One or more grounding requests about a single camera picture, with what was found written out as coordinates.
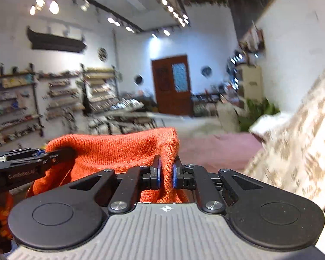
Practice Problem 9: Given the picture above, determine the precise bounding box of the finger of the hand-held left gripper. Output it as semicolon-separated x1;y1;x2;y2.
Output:
42;148;77;169
1;148;48;161

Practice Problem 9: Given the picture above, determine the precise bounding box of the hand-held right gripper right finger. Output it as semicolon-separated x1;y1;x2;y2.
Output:
173;156;263;214

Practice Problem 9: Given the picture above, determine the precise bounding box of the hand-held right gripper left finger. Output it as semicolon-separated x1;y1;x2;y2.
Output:
62;154;161;214

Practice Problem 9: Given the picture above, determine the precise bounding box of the orange knit sweater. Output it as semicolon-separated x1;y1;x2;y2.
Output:
0;127;190;240

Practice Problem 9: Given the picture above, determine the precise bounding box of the tall goods shelf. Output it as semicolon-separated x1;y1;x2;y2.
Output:
0;63;44;150

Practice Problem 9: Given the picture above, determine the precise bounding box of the purple bed cover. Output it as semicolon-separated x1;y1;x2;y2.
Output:
177;133;263;173

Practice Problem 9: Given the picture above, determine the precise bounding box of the low display table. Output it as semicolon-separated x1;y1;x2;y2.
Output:
88;97;158;136

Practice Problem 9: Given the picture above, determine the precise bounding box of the metal goods rack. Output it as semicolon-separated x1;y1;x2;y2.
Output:
81;65;120;114

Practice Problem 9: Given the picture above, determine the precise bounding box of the dark side table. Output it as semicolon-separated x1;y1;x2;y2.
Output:
191;93;220;117

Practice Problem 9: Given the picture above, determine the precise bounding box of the beige cushion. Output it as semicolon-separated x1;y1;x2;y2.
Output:
217;103;241;133

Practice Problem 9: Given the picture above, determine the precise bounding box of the wooden door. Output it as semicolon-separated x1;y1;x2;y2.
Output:
151;55;193;116

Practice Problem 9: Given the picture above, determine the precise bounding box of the green potted plant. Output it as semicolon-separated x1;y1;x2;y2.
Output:
238;97;281;132

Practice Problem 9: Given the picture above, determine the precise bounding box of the beige cabinet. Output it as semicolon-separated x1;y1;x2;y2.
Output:
237;65;263;101

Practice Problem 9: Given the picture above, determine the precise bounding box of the beige patterned quilt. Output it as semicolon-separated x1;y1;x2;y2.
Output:
244;60;325;217

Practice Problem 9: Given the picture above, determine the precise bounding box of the black ceiling track light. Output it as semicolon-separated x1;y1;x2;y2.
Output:
30;0;145;33

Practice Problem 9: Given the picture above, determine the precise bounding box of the ceiling lamp row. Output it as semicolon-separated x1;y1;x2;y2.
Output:
160;0;190;28

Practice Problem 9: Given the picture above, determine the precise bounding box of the wall goods shelf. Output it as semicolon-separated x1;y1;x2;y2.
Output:
36;70;83;130

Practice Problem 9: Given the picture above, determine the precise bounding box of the dark wooden wall plaque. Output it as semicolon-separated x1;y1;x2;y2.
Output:
26;26;87;54

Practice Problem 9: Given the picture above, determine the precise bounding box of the hanging wall rack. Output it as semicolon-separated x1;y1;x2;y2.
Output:
240;28;266;53

